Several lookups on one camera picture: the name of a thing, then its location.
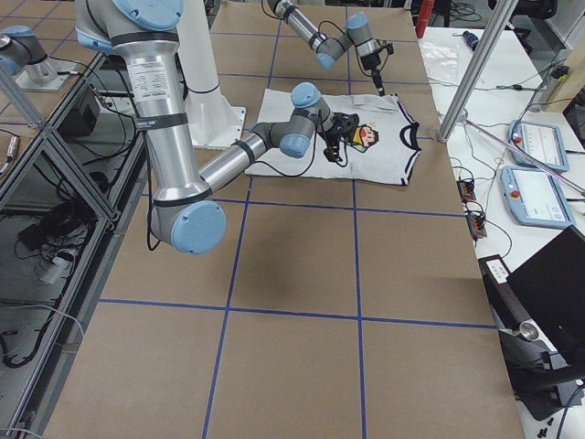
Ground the aluminium frame post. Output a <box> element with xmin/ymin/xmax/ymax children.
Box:
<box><xmin>438</xmin><ymin>0</ymin><xmax>517</xmax><ymax>143</ymax></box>

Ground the teach pendant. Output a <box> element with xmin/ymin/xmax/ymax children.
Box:
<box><xmin>508</xmin><ymin>120</ymin><xmax>569</xmax><ymax>172</ymax></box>
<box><xmin>500</xmin><ymin>166</ymin><xmax>576</xmax><ymax>230</ymax></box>

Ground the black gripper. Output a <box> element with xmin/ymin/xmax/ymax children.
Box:
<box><xmin>359</xmin><ymin>41</ymin><xmax>394</xmax><ymax>96</ymax></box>
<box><xmin>323</xmin><ymin>112</ymin><xmax>359</xmax><ymax>163</ymax></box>

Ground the near orange terminal block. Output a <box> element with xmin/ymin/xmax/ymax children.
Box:
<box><xmin>466</xmin><ymin>210</ymin><xmax>487</xmax><ymax>241</ymax></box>

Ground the metal cup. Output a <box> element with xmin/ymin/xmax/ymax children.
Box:
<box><xmin>518</xmin><ymin>321</ymin><xmax>540</xmax><ymax>342</ymax></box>

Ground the orange terminal block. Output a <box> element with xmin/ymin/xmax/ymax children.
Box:
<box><xmin>466</xmin><ymin>210</ymin><xmax>487</xmax><ymax>241</ymax></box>
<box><xmin>456</xmin><ymin>179</ymin><xmax>477</xmax><ymax>203</ymax></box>

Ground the red fire extinguisher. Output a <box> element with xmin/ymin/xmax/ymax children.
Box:
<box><xmin>415</xmin><ymin>0</ymin><xmax>434</xmax><ymax>38</ymax></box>

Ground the black laptop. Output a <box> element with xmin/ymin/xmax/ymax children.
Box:
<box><xmin>507</xmin><ymin>226</ymin><xmax>584</xmax><ymax>364</ymax></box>

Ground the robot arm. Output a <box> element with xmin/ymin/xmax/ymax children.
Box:
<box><xmin>268</xmin><ymin>1</ymin><xmax>394</xmax><ymax>96</ymax></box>
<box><xmin>75</xmin><ymin>1</ymin><xmax>358</xmax><ymax>254</ymax></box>

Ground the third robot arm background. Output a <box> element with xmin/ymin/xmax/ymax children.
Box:
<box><xmin>1</xmin><ymin>25</ymin><xmax>48</xmax><ymax>77</ymax></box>

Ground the grey cartoon print t-shirt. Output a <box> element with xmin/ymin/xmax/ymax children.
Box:
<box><xmin>246</xmin><ymin>94</ymin><xmax>421</xmax><ymax>186</ymax></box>

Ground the black box with label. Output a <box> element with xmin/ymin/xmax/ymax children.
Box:
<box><xmin>478</xmin><ymin>254</ymin><xmax>511</xmax><ymax>284</ymax></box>

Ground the near teach pendant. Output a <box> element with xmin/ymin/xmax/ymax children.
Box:
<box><xmin>500</xmin><ymin>166</ymin><xmax>576</xmax><ymax>230</ymax></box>

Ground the far orange terminal block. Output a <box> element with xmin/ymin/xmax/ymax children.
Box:
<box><xmin>456</xmin><ymin>179</ymin><xmax>477</xmax><ymax>203</ymax></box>

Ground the white power strip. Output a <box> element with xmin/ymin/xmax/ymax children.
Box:
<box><xmin>35</xmin><ymin>249</ymin><xmax>76</xmax><ymax>284</ymax></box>

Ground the far teach pendant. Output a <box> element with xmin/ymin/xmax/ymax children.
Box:
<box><xmin>508</xmin><ymin>120</ymin><xmax>569</xmax><ymax>172</ymax></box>

